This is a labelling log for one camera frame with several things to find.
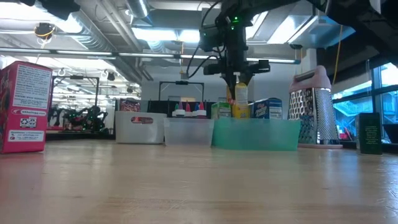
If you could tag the grey ceiling box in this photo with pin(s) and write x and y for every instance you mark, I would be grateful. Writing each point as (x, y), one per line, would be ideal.
(210, 15)

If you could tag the dark green box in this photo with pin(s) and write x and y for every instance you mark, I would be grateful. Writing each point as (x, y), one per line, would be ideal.
(370, 133)

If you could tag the white plastic bin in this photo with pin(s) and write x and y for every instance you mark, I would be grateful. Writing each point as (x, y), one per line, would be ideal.
(140, 133)

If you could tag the linear tube light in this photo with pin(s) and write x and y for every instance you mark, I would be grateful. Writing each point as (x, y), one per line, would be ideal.
(140, 55)

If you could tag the silver ventilation duct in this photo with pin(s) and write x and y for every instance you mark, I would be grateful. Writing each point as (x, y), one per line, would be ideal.
(289, 28)

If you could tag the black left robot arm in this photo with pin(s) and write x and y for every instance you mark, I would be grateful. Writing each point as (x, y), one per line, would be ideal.
(59, 7)

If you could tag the brown orange snack packet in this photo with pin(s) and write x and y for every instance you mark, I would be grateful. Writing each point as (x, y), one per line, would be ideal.
(130, 105)

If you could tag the green plastic bin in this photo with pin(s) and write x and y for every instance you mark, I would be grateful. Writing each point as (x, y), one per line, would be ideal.
(255, 135)

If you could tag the black yellow ceiling reel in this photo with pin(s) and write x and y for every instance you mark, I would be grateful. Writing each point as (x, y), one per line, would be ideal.
(43, 30)

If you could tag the clear plastic bin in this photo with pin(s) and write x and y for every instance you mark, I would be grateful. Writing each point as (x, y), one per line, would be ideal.
(189, 132)

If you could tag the yellow box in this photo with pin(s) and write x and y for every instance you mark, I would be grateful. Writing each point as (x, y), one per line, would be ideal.
(241, 99)

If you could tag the blue Frosted Flakes cereal box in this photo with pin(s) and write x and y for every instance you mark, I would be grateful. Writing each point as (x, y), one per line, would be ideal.
(259, 109)

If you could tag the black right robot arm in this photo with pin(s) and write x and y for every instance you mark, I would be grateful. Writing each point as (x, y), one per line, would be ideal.
(357, 15)

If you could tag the green Apple Jacks cereal box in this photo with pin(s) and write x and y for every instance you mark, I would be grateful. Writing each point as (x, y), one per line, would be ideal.
(221, 110)

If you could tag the red cereal box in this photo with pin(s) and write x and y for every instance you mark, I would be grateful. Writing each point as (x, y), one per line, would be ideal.
(25, 109)

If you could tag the black robot with green lights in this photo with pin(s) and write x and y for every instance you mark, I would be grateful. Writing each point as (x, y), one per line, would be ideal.
(87, 119)

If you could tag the black gantry frame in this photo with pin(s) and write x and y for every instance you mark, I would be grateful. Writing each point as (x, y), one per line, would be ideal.
(182, 82)
(76, 77)

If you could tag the ceiling light panel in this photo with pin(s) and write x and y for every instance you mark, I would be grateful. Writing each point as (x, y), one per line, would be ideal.
(161, 34)

